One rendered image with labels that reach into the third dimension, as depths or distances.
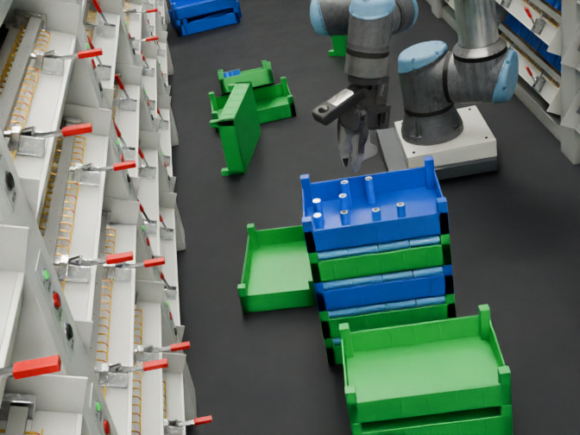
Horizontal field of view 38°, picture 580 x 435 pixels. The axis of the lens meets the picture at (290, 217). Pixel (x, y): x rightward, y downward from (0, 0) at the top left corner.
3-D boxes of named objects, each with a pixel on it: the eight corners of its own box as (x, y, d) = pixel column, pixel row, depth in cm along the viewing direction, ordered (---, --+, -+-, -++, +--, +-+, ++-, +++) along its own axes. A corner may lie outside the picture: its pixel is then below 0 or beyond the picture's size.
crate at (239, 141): (261, 132, 306) (240, 134, 307) (250, 80, 295) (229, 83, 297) (245, 174, 281) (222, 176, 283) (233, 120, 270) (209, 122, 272)
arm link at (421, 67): (412, 91, 267) (406, 38, 258) (466, 91, 259) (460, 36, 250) (395, 112, 256) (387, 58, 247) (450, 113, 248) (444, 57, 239)
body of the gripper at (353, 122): (388, 131, 185) (394, 78, 180) (356, 136, 181) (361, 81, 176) (368, 121, 191) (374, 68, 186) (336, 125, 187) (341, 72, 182)
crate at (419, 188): (435, 185, 194) (431, 154, 190) (450, 234, 177) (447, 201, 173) (305, 204, 197) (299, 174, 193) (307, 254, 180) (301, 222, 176)
